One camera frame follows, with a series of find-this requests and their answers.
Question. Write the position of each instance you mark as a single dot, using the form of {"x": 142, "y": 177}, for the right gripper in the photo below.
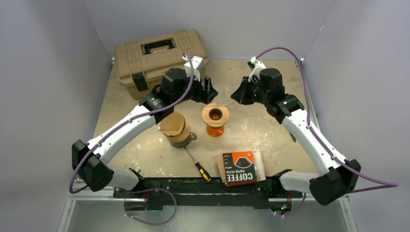
{"x": 241, "y": 94}

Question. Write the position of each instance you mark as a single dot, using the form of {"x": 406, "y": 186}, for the coffee paper filter box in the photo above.
{"x": 239, "y": 168}

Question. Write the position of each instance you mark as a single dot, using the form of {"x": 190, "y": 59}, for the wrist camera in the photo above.
{"x": 193, "y": 66}
{"x": 256, "y": 66}

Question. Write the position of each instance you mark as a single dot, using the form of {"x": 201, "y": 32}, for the brown paper coffee filter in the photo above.
{"x": 172, "y": 123}

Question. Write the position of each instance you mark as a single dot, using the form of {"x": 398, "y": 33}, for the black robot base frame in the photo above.
{"x": 157, "y": 192}

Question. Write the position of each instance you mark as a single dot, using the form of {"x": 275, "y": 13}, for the clear glass dripper cone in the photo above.
{"x": 224, "y": 94}

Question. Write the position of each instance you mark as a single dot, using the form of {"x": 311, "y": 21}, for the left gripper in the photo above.
{"x": 205, "y": 93}

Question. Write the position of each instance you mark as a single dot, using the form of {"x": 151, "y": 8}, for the yellow black screwdriver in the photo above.
{"x": 203, "y": 172}

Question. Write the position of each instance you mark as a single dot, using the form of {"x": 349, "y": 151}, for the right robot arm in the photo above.
{"x": 336, "y": 176}

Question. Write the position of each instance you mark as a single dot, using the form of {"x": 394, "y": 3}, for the yellow handled pliers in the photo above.
{"x": 293, "y": 137}

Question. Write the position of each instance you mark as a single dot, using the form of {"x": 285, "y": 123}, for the orange glass carafe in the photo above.
{"x": 215, "y": 132}

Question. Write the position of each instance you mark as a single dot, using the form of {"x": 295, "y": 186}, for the smoky glass carafe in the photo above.
{"x": 182, "y": 144}

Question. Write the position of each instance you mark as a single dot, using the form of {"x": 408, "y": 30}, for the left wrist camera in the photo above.
{"x": 193, "y": 66}

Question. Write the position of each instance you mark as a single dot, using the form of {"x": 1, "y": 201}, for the tan plastic toolbox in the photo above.
{"x": 141, "y": 64}

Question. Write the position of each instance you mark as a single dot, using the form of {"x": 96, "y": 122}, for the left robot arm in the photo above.
{"x": 90, "y": 159}

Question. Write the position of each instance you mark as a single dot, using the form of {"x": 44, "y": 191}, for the wooden ring holder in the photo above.
{"x": 215, "y": 115}
{"x": 182, "y": 135}

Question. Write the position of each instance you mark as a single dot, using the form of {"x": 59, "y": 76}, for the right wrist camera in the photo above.
{"x": 256, "y": 66}

